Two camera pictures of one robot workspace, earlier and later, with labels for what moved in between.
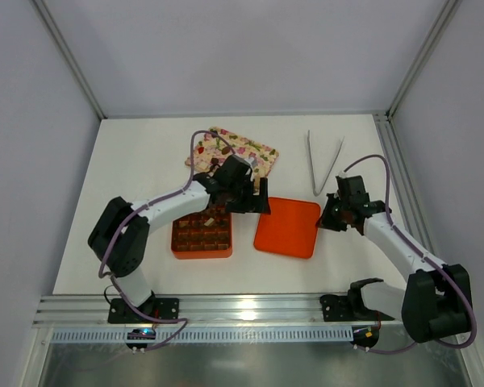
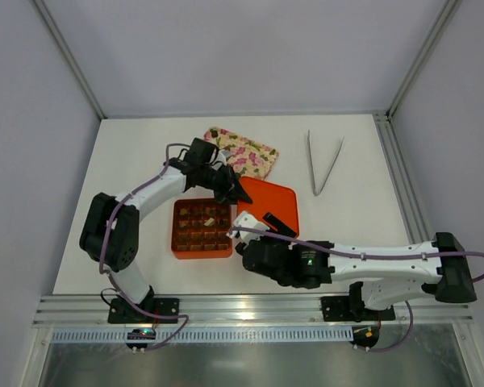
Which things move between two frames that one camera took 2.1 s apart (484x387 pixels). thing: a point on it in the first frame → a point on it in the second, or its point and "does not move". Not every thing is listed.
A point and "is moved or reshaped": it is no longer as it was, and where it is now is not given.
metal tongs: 311,166 does not move
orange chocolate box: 203,235 does not move
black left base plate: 121,312 does not move
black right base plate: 349,308 does not move
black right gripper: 333,215 → 260,247
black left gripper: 247,202 → 227,184
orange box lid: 290,229 is moved or reshaped
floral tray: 209,147 does not move
